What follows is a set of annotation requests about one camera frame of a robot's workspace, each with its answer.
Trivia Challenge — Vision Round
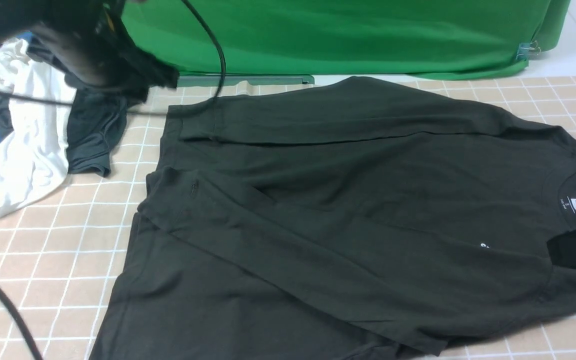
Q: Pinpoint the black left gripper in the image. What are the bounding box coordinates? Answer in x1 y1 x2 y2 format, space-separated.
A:
0 0 179 100

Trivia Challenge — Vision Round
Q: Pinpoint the dark gray long-sleeve top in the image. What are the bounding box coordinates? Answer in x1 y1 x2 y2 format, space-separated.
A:
90 77 576 360

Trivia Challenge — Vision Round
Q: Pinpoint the dark teal crumpled garment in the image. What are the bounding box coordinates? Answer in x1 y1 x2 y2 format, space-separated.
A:
0 89 139 178

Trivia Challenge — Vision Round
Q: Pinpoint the gray-green metal bar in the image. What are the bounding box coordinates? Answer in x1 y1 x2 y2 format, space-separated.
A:
177 74 316 88

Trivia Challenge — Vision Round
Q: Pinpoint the white crumpled garment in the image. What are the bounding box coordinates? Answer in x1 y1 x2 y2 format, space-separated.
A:
0 39 76 218

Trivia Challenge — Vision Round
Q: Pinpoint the metal binder clip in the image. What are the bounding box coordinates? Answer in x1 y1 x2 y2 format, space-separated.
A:
515 41 542 61

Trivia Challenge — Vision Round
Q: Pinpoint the beige checkered tablecloth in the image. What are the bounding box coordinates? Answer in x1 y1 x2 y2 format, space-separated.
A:
0 76 576 360

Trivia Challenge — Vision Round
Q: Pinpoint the green backdrop cloth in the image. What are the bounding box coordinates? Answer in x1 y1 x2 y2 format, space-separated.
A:
118 0 571 81

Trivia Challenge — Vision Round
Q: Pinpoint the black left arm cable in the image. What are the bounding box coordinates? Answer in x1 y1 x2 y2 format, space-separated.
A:
0 0 227 360

